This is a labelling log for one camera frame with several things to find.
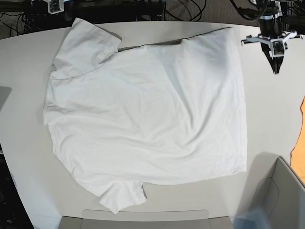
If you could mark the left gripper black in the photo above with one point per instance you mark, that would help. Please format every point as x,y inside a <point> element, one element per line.
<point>271,29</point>

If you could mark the grey cardboard box right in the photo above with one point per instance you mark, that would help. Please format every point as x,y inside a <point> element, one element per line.
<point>279,201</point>

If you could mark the white T-shirt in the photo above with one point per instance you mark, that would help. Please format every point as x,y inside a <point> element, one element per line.
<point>159,114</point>

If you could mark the grey cardboard box front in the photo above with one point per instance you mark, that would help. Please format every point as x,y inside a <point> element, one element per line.
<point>192,219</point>

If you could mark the grey cardboard box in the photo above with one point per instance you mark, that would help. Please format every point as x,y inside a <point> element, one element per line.
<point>192,219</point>
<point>279,201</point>

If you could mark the orange cloth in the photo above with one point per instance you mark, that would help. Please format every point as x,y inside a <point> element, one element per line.
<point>298,153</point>

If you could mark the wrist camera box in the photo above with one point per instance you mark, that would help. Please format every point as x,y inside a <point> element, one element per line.
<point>278,48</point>
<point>55,6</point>

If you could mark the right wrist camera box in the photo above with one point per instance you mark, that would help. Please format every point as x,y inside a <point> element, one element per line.
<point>55,6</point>

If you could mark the blue translucent object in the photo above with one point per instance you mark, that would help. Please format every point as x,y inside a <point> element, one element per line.
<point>253,219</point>

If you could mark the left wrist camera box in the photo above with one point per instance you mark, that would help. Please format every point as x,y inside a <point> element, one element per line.
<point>278,48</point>

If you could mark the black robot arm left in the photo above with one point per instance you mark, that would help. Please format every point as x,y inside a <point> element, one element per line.
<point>265,9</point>

